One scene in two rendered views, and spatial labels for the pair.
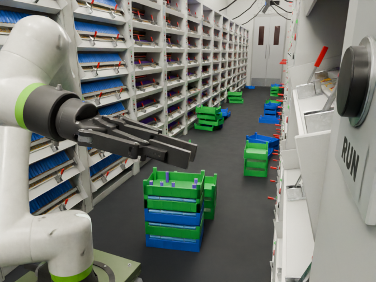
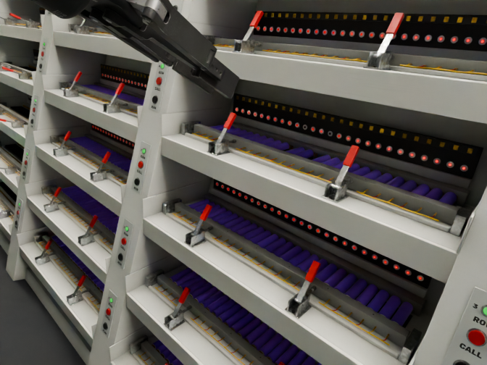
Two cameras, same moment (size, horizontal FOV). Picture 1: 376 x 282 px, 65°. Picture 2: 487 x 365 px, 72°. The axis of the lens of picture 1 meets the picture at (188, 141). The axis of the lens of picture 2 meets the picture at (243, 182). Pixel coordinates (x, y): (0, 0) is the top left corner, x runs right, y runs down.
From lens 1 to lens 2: 51 cm
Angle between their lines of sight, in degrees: 69
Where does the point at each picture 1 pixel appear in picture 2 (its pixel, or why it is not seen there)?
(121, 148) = (200, 48)
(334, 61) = (214, 30)
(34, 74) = not seen: outside the picture
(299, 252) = (288, 180)
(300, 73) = not seen: hidden behind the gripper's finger
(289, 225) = (251, 169)
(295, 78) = not seen: hidden behind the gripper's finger
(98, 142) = (175, 27)
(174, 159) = (223, 83)
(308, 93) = (247, 49)
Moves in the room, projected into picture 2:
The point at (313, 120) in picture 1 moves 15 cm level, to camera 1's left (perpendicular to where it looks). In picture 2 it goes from (383, 57) to (386, 16)
